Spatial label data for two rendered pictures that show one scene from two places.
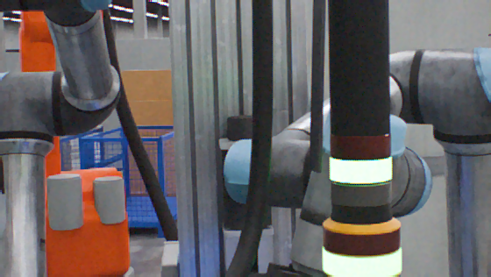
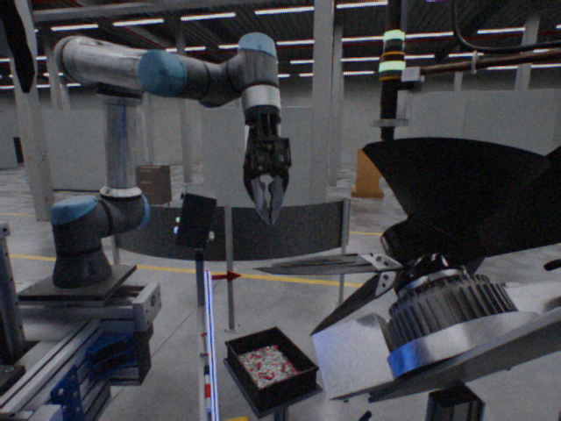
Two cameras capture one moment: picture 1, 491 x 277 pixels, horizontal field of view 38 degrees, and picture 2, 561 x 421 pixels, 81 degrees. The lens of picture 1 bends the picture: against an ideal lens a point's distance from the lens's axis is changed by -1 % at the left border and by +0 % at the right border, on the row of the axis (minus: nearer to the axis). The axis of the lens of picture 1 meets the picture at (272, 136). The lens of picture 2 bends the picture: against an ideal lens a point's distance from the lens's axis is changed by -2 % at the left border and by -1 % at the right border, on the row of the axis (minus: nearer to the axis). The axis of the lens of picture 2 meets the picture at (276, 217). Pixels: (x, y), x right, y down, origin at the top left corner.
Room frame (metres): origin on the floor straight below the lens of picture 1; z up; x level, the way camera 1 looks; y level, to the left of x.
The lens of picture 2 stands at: (0.53, 0.62, 1.43)
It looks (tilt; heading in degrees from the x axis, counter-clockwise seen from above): 13 degrees down; 276
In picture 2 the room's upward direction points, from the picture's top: straight up
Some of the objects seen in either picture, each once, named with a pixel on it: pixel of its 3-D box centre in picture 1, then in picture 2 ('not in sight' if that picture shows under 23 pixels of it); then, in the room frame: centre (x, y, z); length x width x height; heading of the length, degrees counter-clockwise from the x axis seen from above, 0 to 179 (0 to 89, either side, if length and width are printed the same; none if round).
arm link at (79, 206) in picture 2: not in sight; (78, 221); (1.18, -0.21, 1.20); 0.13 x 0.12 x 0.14; 63
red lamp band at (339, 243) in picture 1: (361, 235); (392, 60); (0.39, -0.05, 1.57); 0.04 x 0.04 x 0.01
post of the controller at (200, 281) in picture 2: not in sight; (200, 278); (0.91, -0.42, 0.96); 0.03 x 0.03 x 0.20; 20
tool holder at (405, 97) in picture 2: not in sight; (394, 99); (0.38, -0.04, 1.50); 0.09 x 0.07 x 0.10; 145
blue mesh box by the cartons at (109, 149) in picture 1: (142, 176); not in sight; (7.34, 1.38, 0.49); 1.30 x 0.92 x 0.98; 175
